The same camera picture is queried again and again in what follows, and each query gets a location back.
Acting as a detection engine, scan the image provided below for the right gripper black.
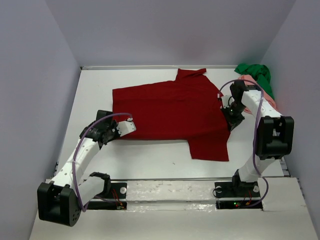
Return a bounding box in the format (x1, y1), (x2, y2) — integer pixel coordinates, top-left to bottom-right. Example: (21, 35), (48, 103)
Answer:
(220, 101), (247, 132)

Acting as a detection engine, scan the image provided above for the dark red t shirt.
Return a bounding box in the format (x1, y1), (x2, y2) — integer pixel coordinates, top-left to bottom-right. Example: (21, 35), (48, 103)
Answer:
(112, 68), (230, 162)

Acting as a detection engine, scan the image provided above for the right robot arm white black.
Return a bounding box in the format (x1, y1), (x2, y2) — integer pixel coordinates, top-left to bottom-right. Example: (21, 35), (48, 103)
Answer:
(213, 79), (295, 199)

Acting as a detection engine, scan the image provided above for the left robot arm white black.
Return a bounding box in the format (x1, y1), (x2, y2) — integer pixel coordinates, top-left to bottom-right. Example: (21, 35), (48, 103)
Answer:
(37, 110), (136, 227)

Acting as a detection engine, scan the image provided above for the pink t shirt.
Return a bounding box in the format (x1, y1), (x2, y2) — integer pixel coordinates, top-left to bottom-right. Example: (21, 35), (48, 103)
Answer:
(238, 74), (278, 111)

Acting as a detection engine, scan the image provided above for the green t shirt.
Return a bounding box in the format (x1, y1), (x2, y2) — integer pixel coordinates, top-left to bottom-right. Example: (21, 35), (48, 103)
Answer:
(234, 63), (275, 100)

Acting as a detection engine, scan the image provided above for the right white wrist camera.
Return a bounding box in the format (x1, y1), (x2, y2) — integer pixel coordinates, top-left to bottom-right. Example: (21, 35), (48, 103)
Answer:
(217, 93), (234, 109)

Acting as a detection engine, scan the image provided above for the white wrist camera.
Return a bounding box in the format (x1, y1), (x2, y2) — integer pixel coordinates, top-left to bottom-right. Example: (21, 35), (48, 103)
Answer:
(217, 93), (234, 109)
(116, 120), (136, 137)

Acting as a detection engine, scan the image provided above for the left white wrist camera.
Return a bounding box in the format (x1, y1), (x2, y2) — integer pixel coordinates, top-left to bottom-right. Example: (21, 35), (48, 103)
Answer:
(116, 120), (136, 137)

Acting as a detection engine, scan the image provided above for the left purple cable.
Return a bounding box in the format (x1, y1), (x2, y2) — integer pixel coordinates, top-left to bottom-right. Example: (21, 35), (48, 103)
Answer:
(72, 112), (133, 213)

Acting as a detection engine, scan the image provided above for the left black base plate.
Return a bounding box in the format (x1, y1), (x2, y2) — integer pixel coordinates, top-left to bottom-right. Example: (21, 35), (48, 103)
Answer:
(87, 181), (127, 211)

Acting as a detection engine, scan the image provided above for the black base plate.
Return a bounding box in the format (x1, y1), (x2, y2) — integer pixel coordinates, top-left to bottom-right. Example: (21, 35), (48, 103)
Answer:
(87, 181), (127, 211)
(212, 181), (263, 210)

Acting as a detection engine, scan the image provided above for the metal rail at table front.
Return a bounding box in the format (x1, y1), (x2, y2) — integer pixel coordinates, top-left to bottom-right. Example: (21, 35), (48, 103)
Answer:
(111, 177), (232, 182)

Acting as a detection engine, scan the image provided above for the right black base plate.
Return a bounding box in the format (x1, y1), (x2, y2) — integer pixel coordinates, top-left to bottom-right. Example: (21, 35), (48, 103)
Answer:
(212, 181), (263, 210)

